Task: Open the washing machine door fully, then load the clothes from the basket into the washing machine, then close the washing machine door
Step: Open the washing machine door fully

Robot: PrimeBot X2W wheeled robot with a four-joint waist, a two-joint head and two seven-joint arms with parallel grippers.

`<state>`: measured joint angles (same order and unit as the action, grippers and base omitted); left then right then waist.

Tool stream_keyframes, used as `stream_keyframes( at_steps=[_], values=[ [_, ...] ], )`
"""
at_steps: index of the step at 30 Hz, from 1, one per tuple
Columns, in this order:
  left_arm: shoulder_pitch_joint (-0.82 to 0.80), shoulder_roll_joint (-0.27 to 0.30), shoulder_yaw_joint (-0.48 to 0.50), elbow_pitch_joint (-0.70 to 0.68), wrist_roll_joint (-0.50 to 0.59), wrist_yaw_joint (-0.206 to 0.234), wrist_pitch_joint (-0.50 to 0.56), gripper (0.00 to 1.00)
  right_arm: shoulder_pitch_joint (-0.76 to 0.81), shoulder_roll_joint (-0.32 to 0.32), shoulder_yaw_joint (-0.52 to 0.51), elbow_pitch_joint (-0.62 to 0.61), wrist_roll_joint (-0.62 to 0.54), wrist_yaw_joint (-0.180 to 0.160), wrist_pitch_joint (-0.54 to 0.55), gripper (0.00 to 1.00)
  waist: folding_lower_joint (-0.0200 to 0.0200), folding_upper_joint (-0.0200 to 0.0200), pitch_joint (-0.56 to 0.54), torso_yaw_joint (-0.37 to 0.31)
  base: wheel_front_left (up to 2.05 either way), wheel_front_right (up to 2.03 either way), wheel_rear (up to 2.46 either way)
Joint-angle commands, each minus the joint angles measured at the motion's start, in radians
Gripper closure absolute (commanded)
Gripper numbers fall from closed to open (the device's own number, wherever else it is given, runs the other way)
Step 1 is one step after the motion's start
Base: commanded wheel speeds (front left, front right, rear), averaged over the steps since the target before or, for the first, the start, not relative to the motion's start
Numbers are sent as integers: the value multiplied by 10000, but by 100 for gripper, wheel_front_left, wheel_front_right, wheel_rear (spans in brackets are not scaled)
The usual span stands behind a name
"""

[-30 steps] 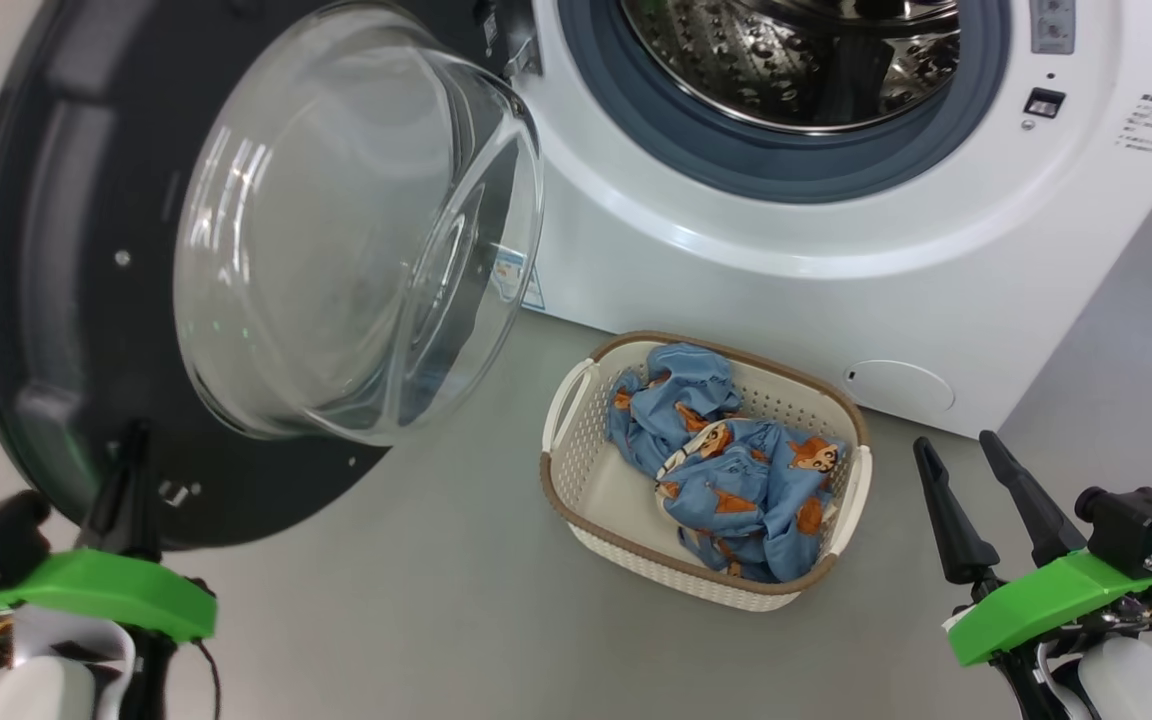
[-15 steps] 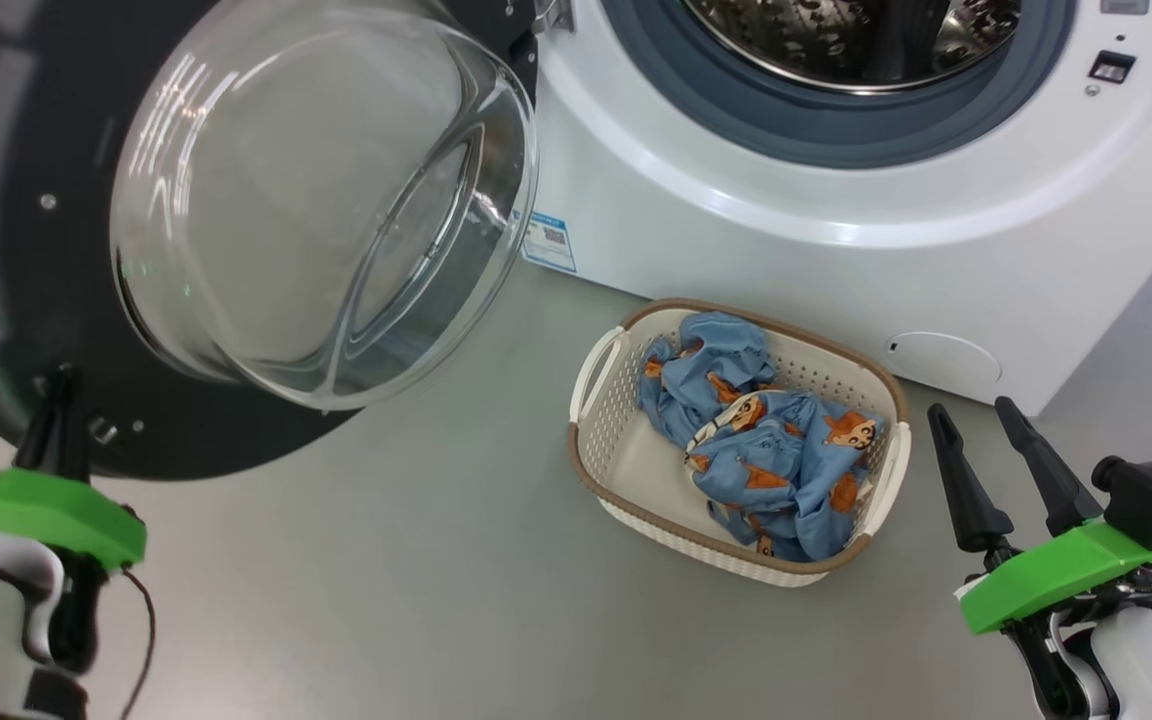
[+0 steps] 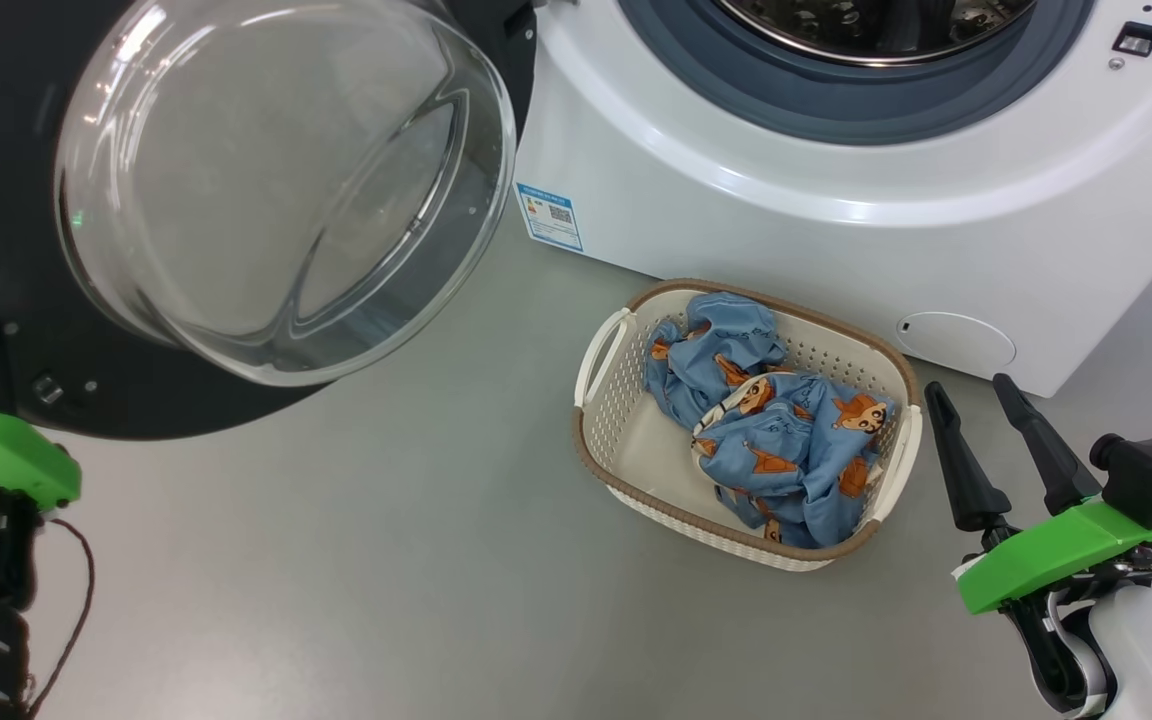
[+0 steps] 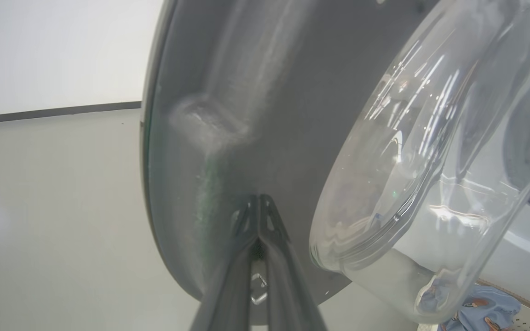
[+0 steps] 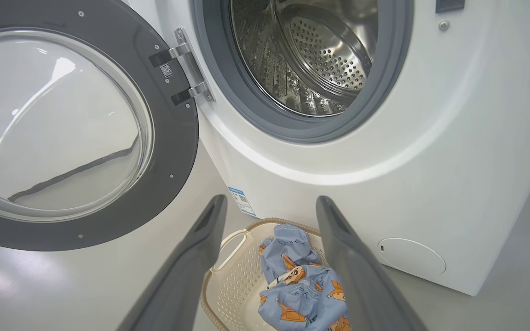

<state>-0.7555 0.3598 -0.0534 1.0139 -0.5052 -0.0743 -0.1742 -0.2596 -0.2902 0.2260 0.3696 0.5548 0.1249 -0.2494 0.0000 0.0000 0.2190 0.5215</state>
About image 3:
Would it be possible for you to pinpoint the blue energy label sticker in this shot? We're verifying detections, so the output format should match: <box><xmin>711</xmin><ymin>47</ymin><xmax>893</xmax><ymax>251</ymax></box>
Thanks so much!
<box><xmin>516</xmin><ymin>182</ymin><xmax>584</xmax><ymax>253</ymax></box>

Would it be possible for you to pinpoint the thin dark left arm cable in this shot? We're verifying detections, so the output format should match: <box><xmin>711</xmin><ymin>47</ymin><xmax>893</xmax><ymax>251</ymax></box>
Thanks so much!
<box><xmin>26</xmin><ymin>515</ymin><xmax>97</xmax><ymax>716</ymax></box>

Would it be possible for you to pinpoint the blue cartoon garment white collar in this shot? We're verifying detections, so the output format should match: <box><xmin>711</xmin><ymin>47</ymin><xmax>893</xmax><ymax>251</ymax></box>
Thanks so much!
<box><xmin>691</xmin><ymin>372</ymin><xmax>895</xmax><ymax>549</ymax></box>

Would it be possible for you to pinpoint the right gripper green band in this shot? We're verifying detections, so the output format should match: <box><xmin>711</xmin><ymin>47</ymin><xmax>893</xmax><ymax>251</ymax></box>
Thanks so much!
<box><xmin>924</xmin><ymin>373</ymin><xmax>1152</xmax><ymax>716</ymax></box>

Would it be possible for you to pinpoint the black round glass washer door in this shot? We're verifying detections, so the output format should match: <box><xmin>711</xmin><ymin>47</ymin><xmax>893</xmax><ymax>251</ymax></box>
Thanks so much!
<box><xmin>0</xmin><ymin>0</ymin><xmax>539</xmax><ymax>441</ymax></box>

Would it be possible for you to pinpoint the round white filter cover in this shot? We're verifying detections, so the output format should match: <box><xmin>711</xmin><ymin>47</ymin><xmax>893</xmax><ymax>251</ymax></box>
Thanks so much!
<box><xmin>896</xmin><ymin>311</ymin><xmax>1017</xmax><ymax>379</ymax></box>

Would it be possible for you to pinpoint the white front-load washing machine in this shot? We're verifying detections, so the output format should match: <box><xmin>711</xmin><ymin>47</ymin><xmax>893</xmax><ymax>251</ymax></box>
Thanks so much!
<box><xmin>514</xmin><ymin>0</ymin><xmax>1152</xmax><ymax>399</ymax></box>

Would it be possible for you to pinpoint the cream perforated laundry basket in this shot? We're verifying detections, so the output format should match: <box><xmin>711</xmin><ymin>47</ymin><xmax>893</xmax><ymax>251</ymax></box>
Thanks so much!
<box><xmin>572</xmin><ymin>278</ymin><xmax>925</xmax><ymax>573</ymax></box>

